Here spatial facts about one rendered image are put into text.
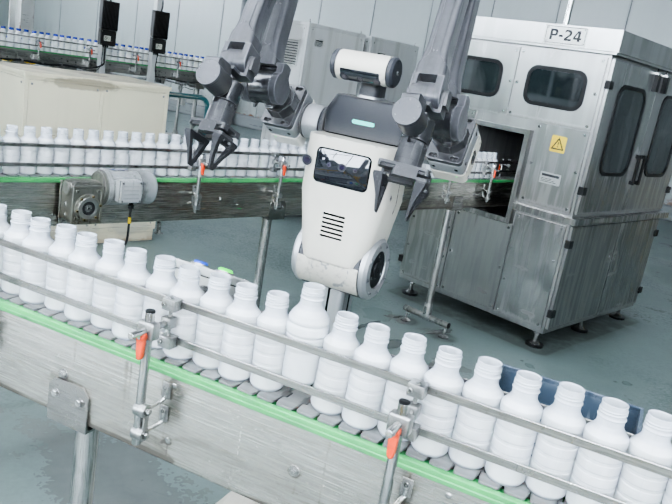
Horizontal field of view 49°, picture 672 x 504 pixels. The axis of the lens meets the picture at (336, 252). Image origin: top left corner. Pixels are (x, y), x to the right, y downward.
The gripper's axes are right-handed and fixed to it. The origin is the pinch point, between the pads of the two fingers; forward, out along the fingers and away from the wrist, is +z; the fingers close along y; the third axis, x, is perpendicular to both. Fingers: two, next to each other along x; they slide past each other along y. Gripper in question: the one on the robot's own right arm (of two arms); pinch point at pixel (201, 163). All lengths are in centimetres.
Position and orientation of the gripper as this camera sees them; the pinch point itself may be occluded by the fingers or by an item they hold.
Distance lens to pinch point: 163.8
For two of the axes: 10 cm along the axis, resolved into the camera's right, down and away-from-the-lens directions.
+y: 8.2, 2.1, -5.3
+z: -3.3, 9.3, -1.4
